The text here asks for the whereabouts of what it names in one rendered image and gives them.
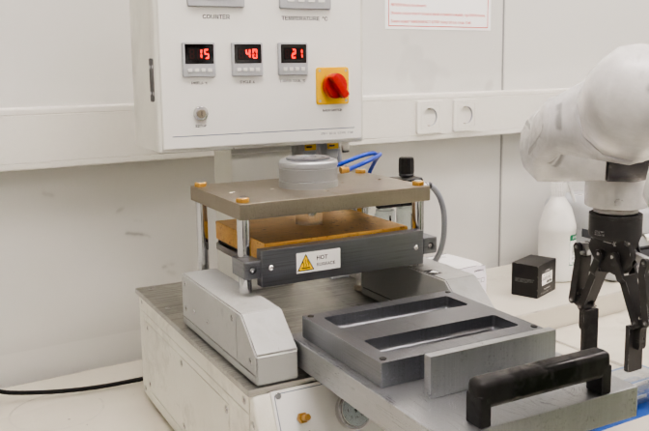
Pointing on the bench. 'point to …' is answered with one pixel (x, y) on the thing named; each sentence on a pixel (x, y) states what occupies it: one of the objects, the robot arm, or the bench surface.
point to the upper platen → (301, 229)
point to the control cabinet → (246, 55)
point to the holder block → (406, 332)
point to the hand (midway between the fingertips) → (610, 343)
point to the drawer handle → (536, 381)
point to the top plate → (309, 189)
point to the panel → (309, 410)
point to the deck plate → (301, 304)
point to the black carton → (533, 276)
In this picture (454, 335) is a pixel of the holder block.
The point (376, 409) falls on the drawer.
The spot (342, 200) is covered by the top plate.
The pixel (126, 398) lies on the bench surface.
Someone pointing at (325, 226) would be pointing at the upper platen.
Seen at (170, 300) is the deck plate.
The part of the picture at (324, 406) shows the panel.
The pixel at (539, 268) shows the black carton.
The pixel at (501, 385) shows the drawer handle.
